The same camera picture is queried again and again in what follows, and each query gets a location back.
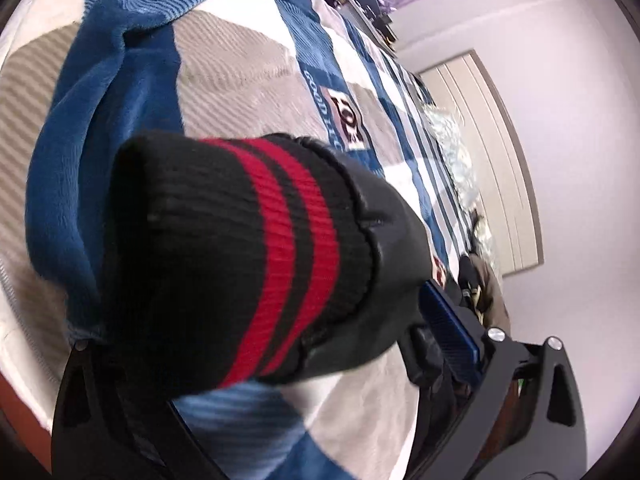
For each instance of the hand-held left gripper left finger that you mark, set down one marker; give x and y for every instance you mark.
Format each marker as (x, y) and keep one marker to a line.
(110, 402)

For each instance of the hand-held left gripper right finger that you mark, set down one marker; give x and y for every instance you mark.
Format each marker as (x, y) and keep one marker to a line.
(450, 330)

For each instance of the khaki garment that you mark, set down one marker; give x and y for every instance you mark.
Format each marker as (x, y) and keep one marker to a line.
(492, 292)

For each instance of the clear plastic bag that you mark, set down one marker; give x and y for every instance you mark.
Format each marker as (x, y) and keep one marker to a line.
(455, 160)

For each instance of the beige closet door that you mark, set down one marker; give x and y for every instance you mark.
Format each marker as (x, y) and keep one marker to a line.
(495, 160)

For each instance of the blue white patchwork blanket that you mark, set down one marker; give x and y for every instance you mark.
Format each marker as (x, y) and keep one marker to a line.
(240, 70)

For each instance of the pile of dark clutter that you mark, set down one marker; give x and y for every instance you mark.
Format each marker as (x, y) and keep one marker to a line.
(370, 5)

